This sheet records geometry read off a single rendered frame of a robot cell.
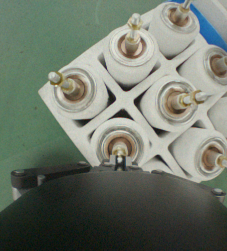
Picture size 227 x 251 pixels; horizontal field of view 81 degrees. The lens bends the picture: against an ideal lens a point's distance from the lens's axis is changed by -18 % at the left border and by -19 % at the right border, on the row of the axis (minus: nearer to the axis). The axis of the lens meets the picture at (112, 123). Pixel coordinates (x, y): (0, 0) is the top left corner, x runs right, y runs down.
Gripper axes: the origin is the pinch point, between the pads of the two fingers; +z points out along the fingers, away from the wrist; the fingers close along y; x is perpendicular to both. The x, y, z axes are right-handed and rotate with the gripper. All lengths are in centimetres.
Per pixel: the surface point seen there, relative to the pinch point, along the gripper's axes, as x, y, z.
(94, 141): 0.8, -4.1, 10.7
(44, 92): 8.7, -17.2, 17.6
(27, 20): 42, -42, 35
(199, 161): -0.9, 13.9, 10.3
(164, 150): -0.8, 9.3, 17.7
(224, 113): 8.2, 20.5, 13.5
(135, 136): 2.4, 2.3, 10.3
